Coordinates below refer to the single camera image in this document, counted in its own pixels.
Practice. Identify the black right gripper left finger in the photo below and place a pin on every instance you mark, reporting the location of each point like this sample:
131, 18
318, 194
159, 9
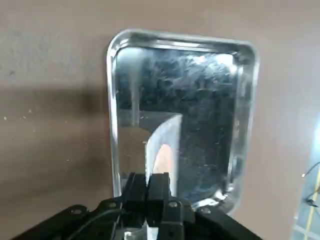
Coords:
135, 190

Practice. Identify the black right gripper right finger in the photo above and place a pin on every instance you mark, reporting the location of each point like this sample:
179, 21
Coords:
157, 192

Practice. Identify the steel tray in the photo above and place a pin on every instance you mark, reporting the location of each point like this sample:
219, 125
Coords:
200, 100

